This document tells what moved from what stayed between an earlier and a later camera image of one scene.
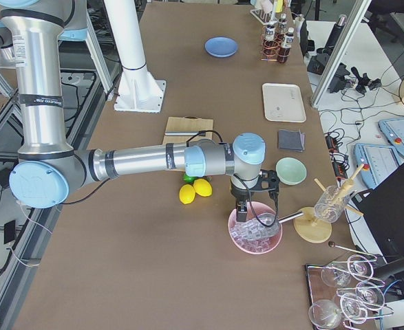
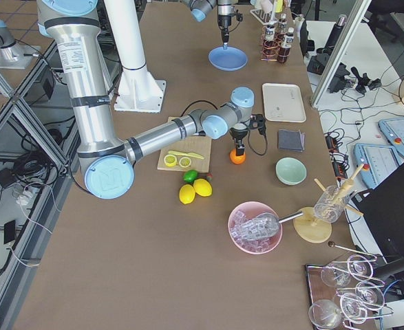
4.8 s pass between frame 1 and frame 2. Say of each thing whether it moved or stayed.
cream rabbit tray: stayed
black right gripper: moved
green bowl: stayed
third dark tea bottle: stayed
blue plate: moved
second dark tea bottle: stayed
